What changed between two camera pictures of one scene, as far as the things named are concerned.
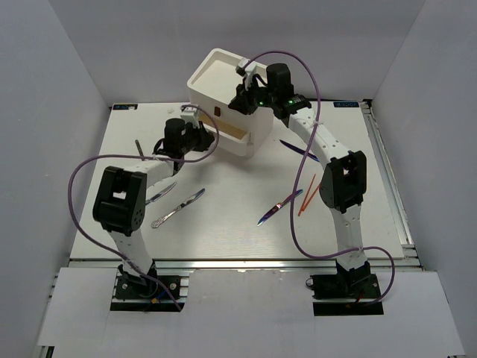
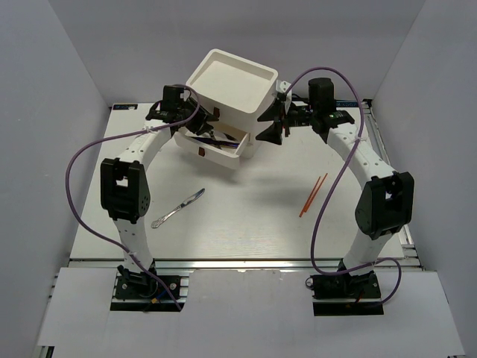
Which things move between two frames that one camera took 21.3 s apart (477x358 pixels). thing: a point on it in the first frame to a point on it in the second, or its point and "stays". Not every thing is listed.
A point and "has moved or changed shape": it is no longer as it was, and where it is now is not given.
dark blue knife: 299,151 to 217,142
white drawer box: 212,86 has moved or changed shape
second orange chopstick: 311,198 stays
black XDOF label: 346,104 stays
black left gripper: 203,136 to 199,126
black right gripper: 241,102 to 275,112
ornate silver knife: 155,222 stays
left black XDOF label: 126,107 stays
